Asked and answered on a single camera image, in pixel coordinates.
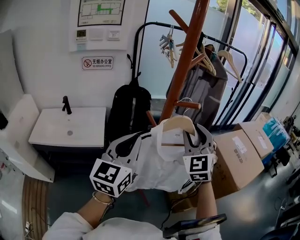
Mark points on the black blurry object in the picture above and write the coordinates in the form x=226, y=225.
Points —
x=3, y=120

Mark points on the pale wooden clothes hanger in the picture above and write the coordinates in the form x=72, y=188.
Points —
x=178, y=120

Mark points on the white wall switch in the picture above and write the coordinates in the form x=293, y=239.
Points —
x=114, y=35

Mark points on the white shirt with black stripes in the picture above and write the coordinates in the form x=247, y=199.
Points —
x=159, y=168

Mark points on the stack of blue wrapped packages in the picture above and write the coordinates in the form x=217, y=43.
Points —
x=276, y=133

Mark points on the person's left forearm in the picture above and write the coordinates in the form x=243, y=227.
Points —
x=93, y=208

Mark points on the no-smoking sign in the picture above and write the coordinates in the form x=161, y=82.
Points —
x=98, y=62

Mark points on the framed floor plan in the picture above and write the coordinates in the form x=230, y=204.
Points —
x=100, y=14

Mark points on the wooden slat mat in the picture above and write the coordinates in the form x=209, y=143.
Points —
x=35, y=206

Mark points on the black chest-mounted device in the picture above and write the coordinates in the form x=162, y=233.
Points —
x=194, y=223

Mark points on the cardboard box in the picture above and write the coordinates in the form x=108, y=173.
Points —
x=257, y=138
x=236, y=164
x=263, y=117
x=187, y=206

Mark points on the brown wooden coat stand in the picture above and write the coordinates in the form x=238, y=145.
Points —
x=185, y=58

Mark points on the person's right forearm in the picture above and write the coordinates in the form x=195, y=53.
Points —
x=206, y=201

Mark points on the grey jacket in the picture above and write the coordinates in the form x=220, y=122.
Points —
x=204, y=89

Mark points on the black faucet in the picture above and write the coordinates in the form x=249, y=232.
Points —
x=68, y=106

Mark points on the person's white top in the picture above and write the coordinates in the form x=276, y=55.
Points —
x=122, y=229

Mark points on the black backpack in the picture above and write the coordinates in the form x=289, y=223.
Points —
x=126, y=110

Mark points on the white washbasin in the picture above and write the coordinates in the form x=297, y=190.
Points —
x=82, y=124

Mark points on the wall thermostat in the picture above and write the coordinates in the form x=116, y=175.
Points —
x=81, y=35

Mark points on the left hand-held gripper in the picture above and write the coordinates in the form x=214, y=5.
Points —
x=107, y=173

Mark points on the black-framed glass door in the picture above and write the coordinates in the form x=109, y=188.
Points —
x=257, y=58

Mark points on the large white box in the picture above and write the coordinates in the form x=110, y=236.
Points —
x=23, y=140

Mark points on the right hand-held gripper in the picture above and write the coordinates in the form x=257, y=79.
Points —
x=199, y=167

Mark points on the black metal garment rack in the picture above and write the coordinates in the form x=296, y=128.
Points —
x=133, y=61

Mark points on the black office chair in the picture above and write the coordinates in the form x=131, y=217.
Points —
x=281, y=155

